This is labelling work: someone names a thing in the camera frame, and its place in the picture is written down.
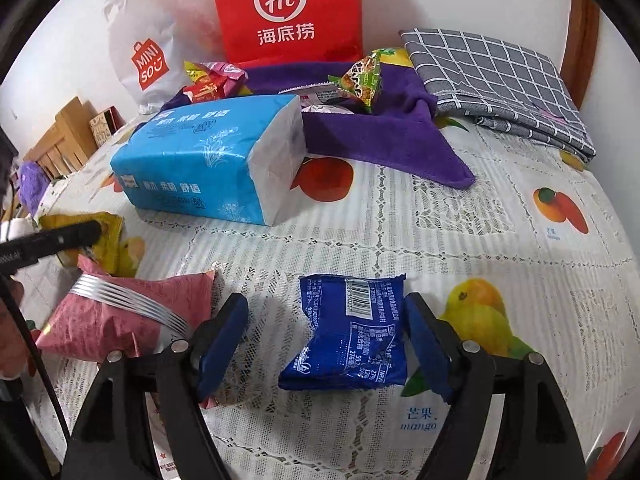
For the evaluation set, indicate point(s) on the yellow green-label snack packet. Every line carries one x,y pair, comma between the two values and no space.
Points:
402,57

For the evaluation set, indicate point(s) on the green snack packet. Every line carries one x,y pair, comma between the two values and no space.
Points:
362,82

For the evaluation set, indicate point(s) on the yellow crinkled snack packet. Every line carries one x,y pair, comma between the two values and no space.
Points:
112,250

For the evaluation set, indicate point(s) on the magenta snack packet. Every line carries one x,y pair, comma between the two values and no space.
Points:
230,72

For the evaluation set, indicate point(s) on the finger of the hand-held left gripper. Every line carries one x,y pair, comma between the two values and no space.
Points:
60,237

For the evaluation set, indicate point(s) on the fruit print lace tablecloth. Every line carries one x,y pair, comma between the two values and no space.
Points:
400,240

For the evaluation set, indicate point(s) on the blue snack packet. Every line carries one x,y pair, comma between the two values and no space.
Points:
345,340

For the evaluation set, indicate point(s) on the person's left hand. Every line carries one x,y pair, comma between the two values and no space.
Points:
12,335

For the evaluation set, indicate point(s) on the blue tissue pack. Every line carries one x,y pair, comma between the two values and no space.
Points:
200,160

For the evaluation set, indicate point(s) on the purple towel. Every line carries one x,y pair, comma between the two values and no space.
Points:
380,135

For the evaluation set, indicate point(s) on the salmon pink snack packet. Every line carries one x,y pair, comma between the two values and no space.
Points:
100,330

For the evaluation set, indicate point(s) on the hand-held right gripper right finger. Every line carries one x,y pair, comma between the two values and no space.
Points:
425,345

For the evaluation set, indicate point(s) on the wooden chair back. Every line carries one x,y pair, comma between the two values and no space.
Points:
582,45

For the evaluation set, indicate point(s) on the white snack packet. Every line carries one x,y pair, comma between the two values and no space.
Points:
312,95

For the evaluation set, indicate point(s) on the grey checkered cloth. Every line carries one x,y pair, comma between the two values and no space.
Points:
490,75

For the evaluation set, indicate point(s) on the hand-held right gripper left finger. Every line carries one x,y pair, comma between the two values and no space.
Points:
220,345

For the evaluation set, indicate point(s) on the purple plush toy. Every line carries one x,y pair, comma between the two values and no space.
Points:
31,185

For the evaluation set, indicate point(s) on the red paper bag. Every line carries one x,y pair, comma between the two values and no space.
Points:
285,10

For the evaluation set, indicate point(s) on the red snack packet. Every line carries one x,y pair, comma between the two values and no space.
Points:
200,91

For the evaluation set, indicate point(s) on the small patterned box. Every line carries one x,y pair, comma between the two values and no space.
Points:
102,127

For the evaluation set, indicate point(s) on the white plastic bag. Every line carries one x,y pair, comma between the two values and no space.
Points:
160,35

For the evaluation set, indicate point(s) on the wooden furniture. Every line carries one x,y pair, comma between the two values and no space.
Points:
60,135

